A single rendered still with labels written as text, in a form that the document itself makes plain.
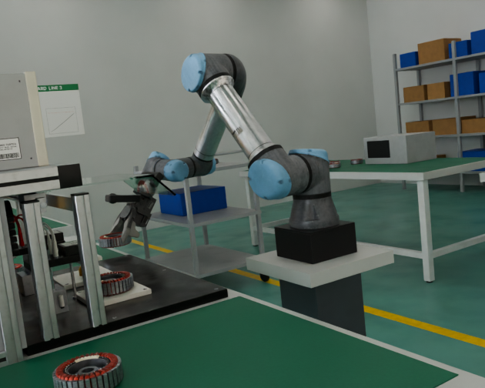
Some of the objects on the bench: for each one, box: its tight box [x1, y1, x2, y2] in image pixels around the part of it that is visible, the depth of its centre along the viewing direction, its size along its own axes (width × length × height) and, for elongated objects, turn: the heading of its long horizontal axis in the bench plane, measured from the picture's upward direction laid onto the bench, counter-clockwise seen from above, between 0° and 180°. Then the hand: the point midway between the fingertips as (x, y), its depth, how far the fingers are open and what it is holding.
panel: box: [0, 197, 27, 349], centre depth 135 cm, size 1×66×30 cm
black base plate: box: [17, 255, 228, 356], centre depth 149 cm, size 47×64×2 cm
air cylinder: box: [16, 271, 35, 296], centre depth 152 cm, size 5×8×6 cm
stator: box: [100, 271, 134, 296], centre depth 139 cm, size 11×11×4 cm
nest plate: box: [76, 281, 152, 306], centre depth 140 cm, size 15×15×1 cm
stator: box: [52, 352, 123, 388], centre depth 93 cm, size 11×11×4 cm
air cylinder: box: [53, 283, 69, 314], centre depth 132 cm, size 5×8×6 cm
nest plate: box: [53, 266, 113, 290], centre depth 160 cm, size 15×15×1 cm
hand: (114, 240), depth 193 cm, fingers closed on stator, 13 cm apart
